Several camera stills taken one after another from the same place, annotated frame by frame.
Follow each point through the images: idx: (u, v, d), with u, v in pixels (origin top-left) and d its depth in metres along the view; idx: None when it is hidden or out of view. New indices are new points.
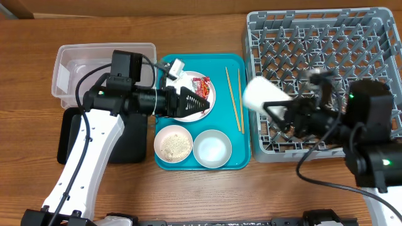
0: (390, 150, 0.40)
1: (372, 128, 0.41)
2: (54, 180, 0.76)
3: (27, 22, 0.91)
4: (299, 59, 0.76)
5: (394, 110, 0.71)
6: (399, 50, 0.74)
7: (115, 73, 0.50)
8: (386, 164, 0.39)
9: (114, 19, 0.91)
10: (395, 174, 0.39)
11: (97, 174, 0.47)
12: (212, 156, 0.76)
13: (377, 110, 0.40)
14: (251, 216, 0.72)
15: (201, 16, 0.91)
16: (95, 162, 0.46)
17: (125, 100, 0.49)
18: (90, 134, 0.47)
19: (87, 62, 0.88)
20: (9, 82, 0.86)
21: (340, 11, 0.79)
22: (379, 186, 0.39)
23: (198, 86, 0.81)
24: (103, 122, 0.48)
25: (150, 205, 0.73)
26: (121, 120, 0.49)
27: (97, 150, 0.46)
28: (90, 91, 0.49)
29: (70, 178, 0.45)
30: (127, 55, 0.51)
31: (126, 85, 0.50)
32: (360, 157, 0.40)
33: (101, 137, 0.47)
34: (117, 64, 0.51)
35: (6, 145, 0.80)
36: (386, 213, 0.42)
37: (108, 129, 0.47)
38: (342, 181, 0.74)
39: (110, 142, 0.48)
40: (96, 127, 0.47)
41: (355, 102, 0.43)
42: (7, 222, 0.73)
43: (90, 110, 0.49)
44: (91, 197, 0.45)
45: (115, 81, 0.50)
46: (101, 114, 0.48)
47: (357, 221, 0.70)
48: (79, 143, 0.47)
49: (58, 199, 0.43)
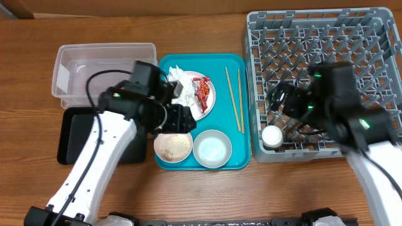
0: (367, 114, 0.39)
1: (343, 98, 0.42)
2: (54, 180, 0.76)
3: (27, 22, 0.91)
4: (299, 59, 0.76)
5: (394, 110, 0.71)
6: (399, 50, 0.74)
7: (134, 81, 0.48)
8: (365, 125, 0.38)
9: (114, 19, 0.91)
10: (378, 134, 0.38)
11: (105, 177, 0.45)
12: (213, 157, 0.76)
13: (340, 78, 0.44)
14: (252, 216, 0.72)
15: (201, 16, 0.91)
16: (102, 166, 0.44)
17: (141, 105, 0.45)
18: (102, 137, 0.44)
19: (87, 62, 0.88)
20: (9, 82, 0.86)
21: (340, 11, 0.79)
22: (361, 147, 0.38)
23: (198, 86, 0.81)
24: (115, 124, 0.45)
25: (151, 205, 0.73)
26: (134, 125, 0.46)
27: (107, 154, 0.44)
28: (105, 93, 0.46)
29: (76, 179, 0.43)
30: (147, 66, 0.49)
31: (143, 92, 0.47)
32: (341, 124, 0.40)
33: (112, 141, 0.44)
34: (136, 74, 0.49)
35: (5, 146, 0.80)
36: (372, 174, 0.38)
37: (120, 134, 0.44)
38: (342, 181, 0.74)
39: (120, 145, 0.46)
40: (108, 129, 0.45)
41: (320, 81, 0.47)
42: (8, 222, 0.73)
43: (104, 112, 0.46)
44: (96, 200, 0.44)
45: (132, 88, 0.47)
46: (114, 117, 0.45)
47: (357, 221, 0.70)
48: (89, 144, 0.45)
49: (63, 201, 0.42)
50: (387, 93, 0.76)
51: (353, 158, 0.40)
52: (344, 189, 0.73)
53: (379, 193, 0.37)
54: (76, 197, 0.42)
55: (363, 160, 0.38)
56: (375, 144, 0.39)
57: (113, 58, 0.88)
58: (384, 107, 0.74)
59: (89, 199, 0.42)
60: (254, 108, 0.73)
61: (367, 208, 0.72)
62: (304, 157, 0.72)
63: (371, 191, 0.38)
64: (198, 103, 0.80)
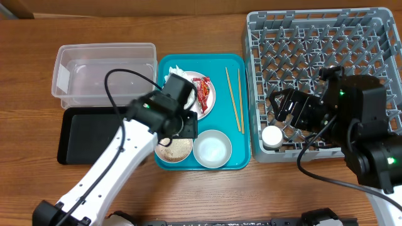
0: (392, 147, 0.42)
1: (367, 122, 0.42)
2: (54, 180, 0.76)
3: (27, 22, 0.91)
4: (299, 59, 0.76)
5: (394, 110, 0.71)
6: (399, 50, 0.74)
7: (164, 93, 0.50)
8: (390, 162, 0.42)
9: (114, 19, 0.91)
10: (399, 171, 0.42)
11: (118, 185, 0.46)
12: (213, 157, 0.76)
13: (370, 103, 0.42)
14: (252, 216, 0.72)
15: (201, 16, 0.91)
16: (118, 173, 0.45)
17: (167, 120, 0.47)
18: (124, 145, 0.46)
19: (87, 62, 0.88)
20: (9, 82, 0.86)
21: (340, 11, 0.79)
22: (385, 186, 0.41)
23: (198, 86, 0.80)
24: (139, 135, 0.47)
25: (151, 205, 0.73)
26: (156, 139, 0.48)
27: (125, 163, 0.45)
28: (136, 100, 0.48)
29: (91, 182, 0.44)
30: (181, 80, 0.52)
31: (171, 106, 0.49)
32: (362, 156, 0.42)
33: (133, 151, 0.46)
34: (169, 87, 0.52)
35: (5, 145, 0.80)
36: (394, 215, 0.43)
37: (142, 145, 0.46)
38: (341, 181, 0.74)
39: (139, 156, 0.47)
40: (130, 139, 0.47)
41: (346, 97, 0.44)
42: (8, 222, 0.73)
43: (130, 119, 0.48)
44: (104, 207, 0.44)
45: (161, 100, 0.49)
46: (140, 127, 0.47)
47: (357, 221, 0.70)
48: (110, 150, 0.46)
49: (74, 201, 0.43)
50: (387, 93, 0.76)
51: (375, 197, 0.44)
52: (344, 189, 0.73)
53: None
54: (86, 200, 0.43)
55: (384, 201, 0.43)
56: (397, 184, 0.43)
57: (112, 58, 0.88)
58: (384, 107, 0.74)
59: (99, 203, 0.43)
60: (254, 109, 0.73)
61: (367, 208, 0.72)
62: (304, 157, 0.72)
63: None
64: (198, 103, 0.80)
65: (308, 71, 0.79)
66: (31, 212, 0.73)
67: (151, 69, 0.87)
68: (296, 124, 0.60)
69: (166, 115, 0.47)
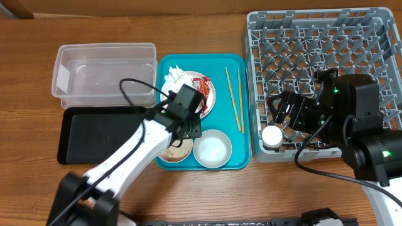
0: (390, 144, 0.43)
1: (362, 118, 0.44)
2: (54, 180, 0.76)
3: (27, 22, 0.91)
4: (299, 59, 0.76)
5: (394, 110, 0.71)
6: (399, 50, 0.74)
7: (177, 102, 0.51)
8: (385, 155, 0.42)
9: (114, 19, 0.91)
10: (395, 164, 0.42)
11: (137, 170, 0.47)
12: (213, 156, 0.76)
13: (363, 99, 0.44)
14: (252, 216, 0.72)
15: (201, 16, 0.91)
16: (139, 159, 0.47)
17: (178, 127, 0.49)
18: (144, 137, 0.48)
19: (87, 62, 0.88)
20: (9, 82, 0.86)
21: (340, 11, 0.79)
22: (380, 179, 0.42)
23: (198, 86, 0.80)
24: (157, 130, 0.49)
25: (151, 205, 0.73)
26: (169, 140, 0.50)
27: (145, 152, 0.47)
28: (154, 107, 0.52)
29: (115, 162, 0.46)
30: (192, 90, 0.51)
31: (182, 115, 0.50)
32: (358, 149, 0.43)
33: (152, 142, 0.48)
34: (180, 95, 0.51)
35: (6, 145, 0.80)
36: (390, 207, 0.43)
37: (160, 139, 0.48)
38: (341, 181, 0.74)
39: (157, 149, 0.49)
40: (151, 133, 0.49)
41: (340, 96, 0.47)
42: (8, 222, 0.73)
43: (149, 121, 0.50)
44: (124, 187, 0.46)
45: (174, 108, 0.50)
46: (156, 129, 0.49)
47: (357, 221, 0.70)
48: (132, 140, 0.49)
49: (99, 175, 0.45)
50: (387, 93, 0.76)
51: (370, 190, 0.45)
52: (344, 189, 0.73)
53: (392, 221, 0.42)
54: (109, 176, 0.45)
55: (380, 194, 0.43)
56: (394, 177, 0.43)
57: (113, 58, 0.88)
58: (384, 107, 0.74)
59: (120, 181, 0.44)
60: (254, 108, 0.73)
61: (367, 208, 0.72)
62: (304, 157, 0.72)
63: (384, 219, 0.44)
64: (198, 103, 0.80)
65: (308, 71, 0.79)
66: (31, 212, 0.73)
67: (151, 69, 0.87)
68: (294, 126, 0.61)
69: (176, 123, 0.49)
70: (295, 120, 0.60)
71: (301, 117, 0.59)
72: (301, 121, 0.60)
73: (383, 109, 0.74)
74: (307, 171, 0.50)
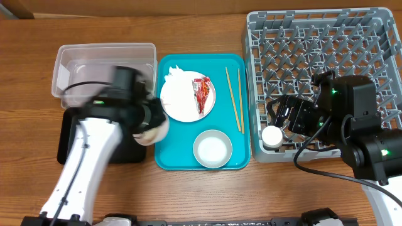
0: (388, 142, 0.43)
1: (360, 117, 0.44)
2: (55, 180, 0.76)
3: (27, 22, 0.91)
4: (299, 59, 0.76)
5: (394, 110, 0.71)
6: (399, 50, 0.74)
7: (115, 87, 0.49)
8: (384, 154, 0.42)
9: (114, 19, 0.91)
10: (394, 163, 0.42)
11: (94, 178, 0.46)
12: (212, 156, 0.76)
13: (359, 98, 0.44)
14: (252, 216, 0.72)
15: (201, 16, 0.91)
16: (92, 168, 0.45)
17: (124, 110, 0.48)
18: (87, 142, 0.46)
19: (87, 62, 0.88)
20: (9, 83, 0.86)
21: (340, 11, 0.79)
22: (379, 178, 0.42)
23: (198, 86, 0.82)
24: (99, 129, 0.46)
25: (151, 205, 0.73)
26: (119, 129, 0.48)
27: (95, 157, 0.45)
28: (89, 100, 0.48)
29: (66, 184, 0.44)
30: (123, 69, 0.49)
31: (122, 97, 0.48)
32: (356, 148, 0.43)
33: (99, 144, 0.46)
34: (115, 80, 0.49)
35: (6, 146, 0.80)
36: (389, 206, 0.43)
37: (105, 138, 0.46)
38: (341, 181, 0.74)
39: (107, 149, 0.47)
40: (92, 134, 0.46)
41: (337, 96, 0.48)
42: (8, 222, 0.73)
43: (87, 118, 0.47)
44: (88, 199, 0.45)
45: (112, 95, 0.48)
46: (98, 123, 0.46)
47: (357, 221, 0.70)
48: (76, 149, 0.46)
49: (57, 204, 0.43)
50: (387, 93, 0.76)
51: (369, 189, 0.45)
52: (344, 189, 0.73)
53: (391, 220, 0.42)
54: (68, 201, 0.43)
55: (379, 191, 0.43)
56: (392, 176, 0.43)
57: (113, 58, 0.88)
58: (384, 107, 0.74)
59: (81, 198, 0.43)
60: (254, 108, 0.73)
61: (367, 207, 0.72)
62: (304, 157, 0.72)
63: (384, 217, 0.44)
64: (197, 103, 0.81)
65: (308, 71, 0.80)
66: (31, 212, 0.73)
67: (151, 69, 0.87)
68: (293, 129, 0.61)
69: (119, 107, 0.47)
70: (294, 122, 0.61)
71: (300, 120, 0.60)
72: (301, 123, 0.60)
73: (383, 110, 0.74)
74: (307, 171, 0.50)
